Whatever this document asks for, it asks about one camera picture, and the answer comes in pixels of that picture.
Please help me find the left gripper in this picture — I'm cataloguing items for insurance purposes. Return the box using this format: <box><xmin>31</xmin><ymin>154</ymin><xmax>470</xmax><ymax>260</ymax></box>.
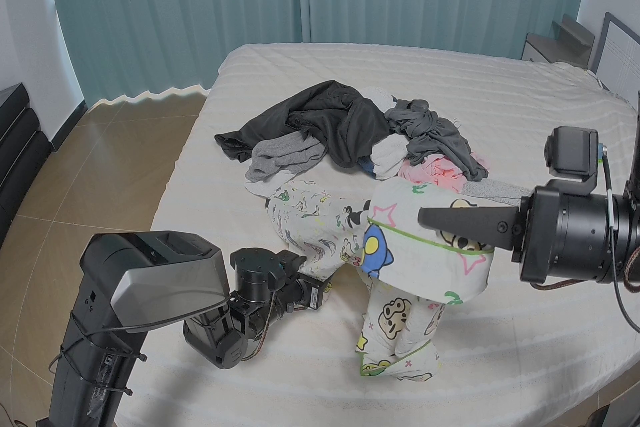
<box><xmin>284</xmin><ymin>274</ymin><xmax>334</xmax><ymax>314</ymax></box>

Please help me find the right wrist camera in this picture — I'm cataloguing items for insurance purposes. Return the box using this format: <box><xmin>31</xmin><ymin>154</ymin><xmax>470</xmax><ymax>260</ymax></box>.
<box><xmin>544</xmin><ymin>126</ymin><xmax>600</xmax><ymax>196</ymax></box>

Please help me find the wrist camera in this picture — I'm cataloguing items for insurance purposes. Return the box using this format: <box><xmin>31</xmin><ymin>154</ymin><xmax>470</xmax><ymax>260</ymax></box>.
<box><xmin>276</xmin><ymin>250</ymin><xmax>312</xmax><ymax>287</ymax></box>
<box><xmin>544</xmin><ymin>126</ymin><xmax>600</xmax><ymax>196</ymax></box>

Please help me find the bed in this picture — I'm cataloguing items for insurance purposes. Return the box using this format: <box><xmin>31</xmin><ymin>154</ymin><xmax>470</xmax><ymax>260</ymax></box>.
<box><xmin>117</xmin><ymin>12</ymin><xmax>640</xmax><ymax>427</ymax></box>

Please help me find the black cable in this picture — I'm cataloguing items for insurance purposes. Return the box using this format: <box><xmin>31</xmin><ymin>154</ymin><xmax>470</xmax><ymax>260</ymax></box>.
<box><xmin>50</xmin><ymin>295</ymin><xmax>232</xmax><ymax>396</ymax></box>
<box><xmin>600</xmin><ymin>154</ymin><xmax>640</xmax><ymax>333</ymax></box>

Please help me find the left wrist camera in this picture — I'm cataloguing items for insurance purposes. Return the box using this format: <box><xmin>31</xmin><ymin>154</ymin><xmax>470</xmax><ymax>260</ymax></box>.
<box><xmin>276</xmin><ymin>250</ymin><xmax>312</xmax><ymax>287</ymax></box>

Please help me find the black cabinet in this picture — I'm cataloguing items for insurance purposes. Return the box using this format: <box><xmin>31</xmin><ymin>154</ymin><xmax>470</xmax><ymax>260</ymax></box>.
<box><xmin>0</xmin><ymin>83</ymin><xmax>53</xmax><ymax>248</ymax></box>

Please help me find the white printed pyjama top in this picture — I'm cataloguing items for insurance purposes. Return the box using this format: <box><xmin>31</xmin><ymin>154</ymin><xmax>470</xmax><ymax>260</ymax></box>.
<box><xmin>262</xmin><ymin>177</ymin><xmax>496</xmax><ymax>381</ymax></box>

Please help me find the pile of clothes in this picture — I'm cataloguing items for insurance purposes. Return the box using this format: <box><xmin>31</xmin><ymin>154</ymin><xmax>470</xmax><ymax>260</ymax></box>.
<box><xmin>214</xmin><ymin>80</ymin><xmax>526</xmax><ymax>210</ymax></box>

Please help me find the grey bedside table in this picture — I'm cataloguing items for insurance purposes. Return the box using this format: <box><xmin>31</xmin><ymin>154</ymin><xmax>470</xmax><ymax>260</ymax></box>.
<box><xmin>522</xmin><ymin>14</ymin><xmax>596</xmax><ymax>68</ymax></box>

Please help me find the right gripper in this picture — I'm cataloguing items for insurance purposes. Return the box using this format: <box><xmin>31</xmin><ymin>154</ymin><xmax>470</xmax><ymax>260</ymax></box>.
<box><xmin>417</xmin><ymin>186</ymin><xmax>621</xmax><ymax>285</ymax></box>

